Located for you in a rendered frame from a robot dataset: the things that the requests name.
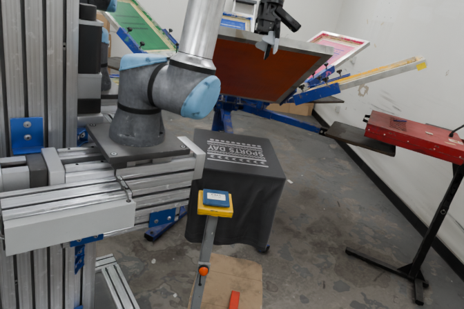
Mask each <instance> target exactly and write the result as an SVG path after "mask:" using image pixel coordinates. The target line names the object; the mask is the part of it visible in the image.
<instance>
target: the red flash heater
mask: <svg viewBox="0 0 464 309"><path fill-rule="evenodd" d="M394 120H400V121H394ZM425 132H430V133H432V134H433V135H430V134H426V133H425ZM450 133H451V131H449V130H444V129H441V128H436V127H434V126H429V125H426V124H423V123H419V122H415V121H411V120H408V119H404V118H400V117H396V116H393V115H390V114H385V113H383V112H379V111H375V110H372V112H371V115H370V118H369V121H368V123H367V125H366V128H365V134H364V137H369V138H371V139H375V140H378V141H382V142H385V143H389V144H392V145H394V146H398V147H401V148H405V149H408V150H412V151H414V152H419V153H421V154H424V155H428V156H431V157H435V158H437V159H442V160H444V161H448V162H451V163H455V164H458V165H460V166H461V165H462V163H464V139H461V138H460V137H459V135H458V134H457V133H456V132H454V133H453V134H454V136H453V137H449V134H450Z"/></svg>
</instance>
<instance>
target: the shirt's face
mask: <svg viewBox="0 0 464 309"><path fill-rule="evenodd" d="M207 138H210V139H219V140H225V141H234V142H239V143H248V144H253V145H259V146H261V148H262V151H263V153H264V157H265V159H266V161H267V164H268V168H265V167H260V166H250V165H244V164H238V163H229V162H223V161H214V160H208V159H207ZM194 144H195V145H196V146H198V147H199V148H200V149H201V150H203V151H204V152H205V153H206V156H205V161H204V168H213V169H218V170H229V171H234V172H245V173H251V174H256V175H266V176H272V177H282V178H285V175H284V173H283V170H282V168H281V166H280V163H279V161H278V158H277V157H276V154H275V152H274V150H273V148H272V145H271V143H270V141H269V139H266V138H261V137H252V136H246V135H241V134H232V133H227V132H218V131H213V130H204V129H199V128H196V129H195V143H194Z"/></svg>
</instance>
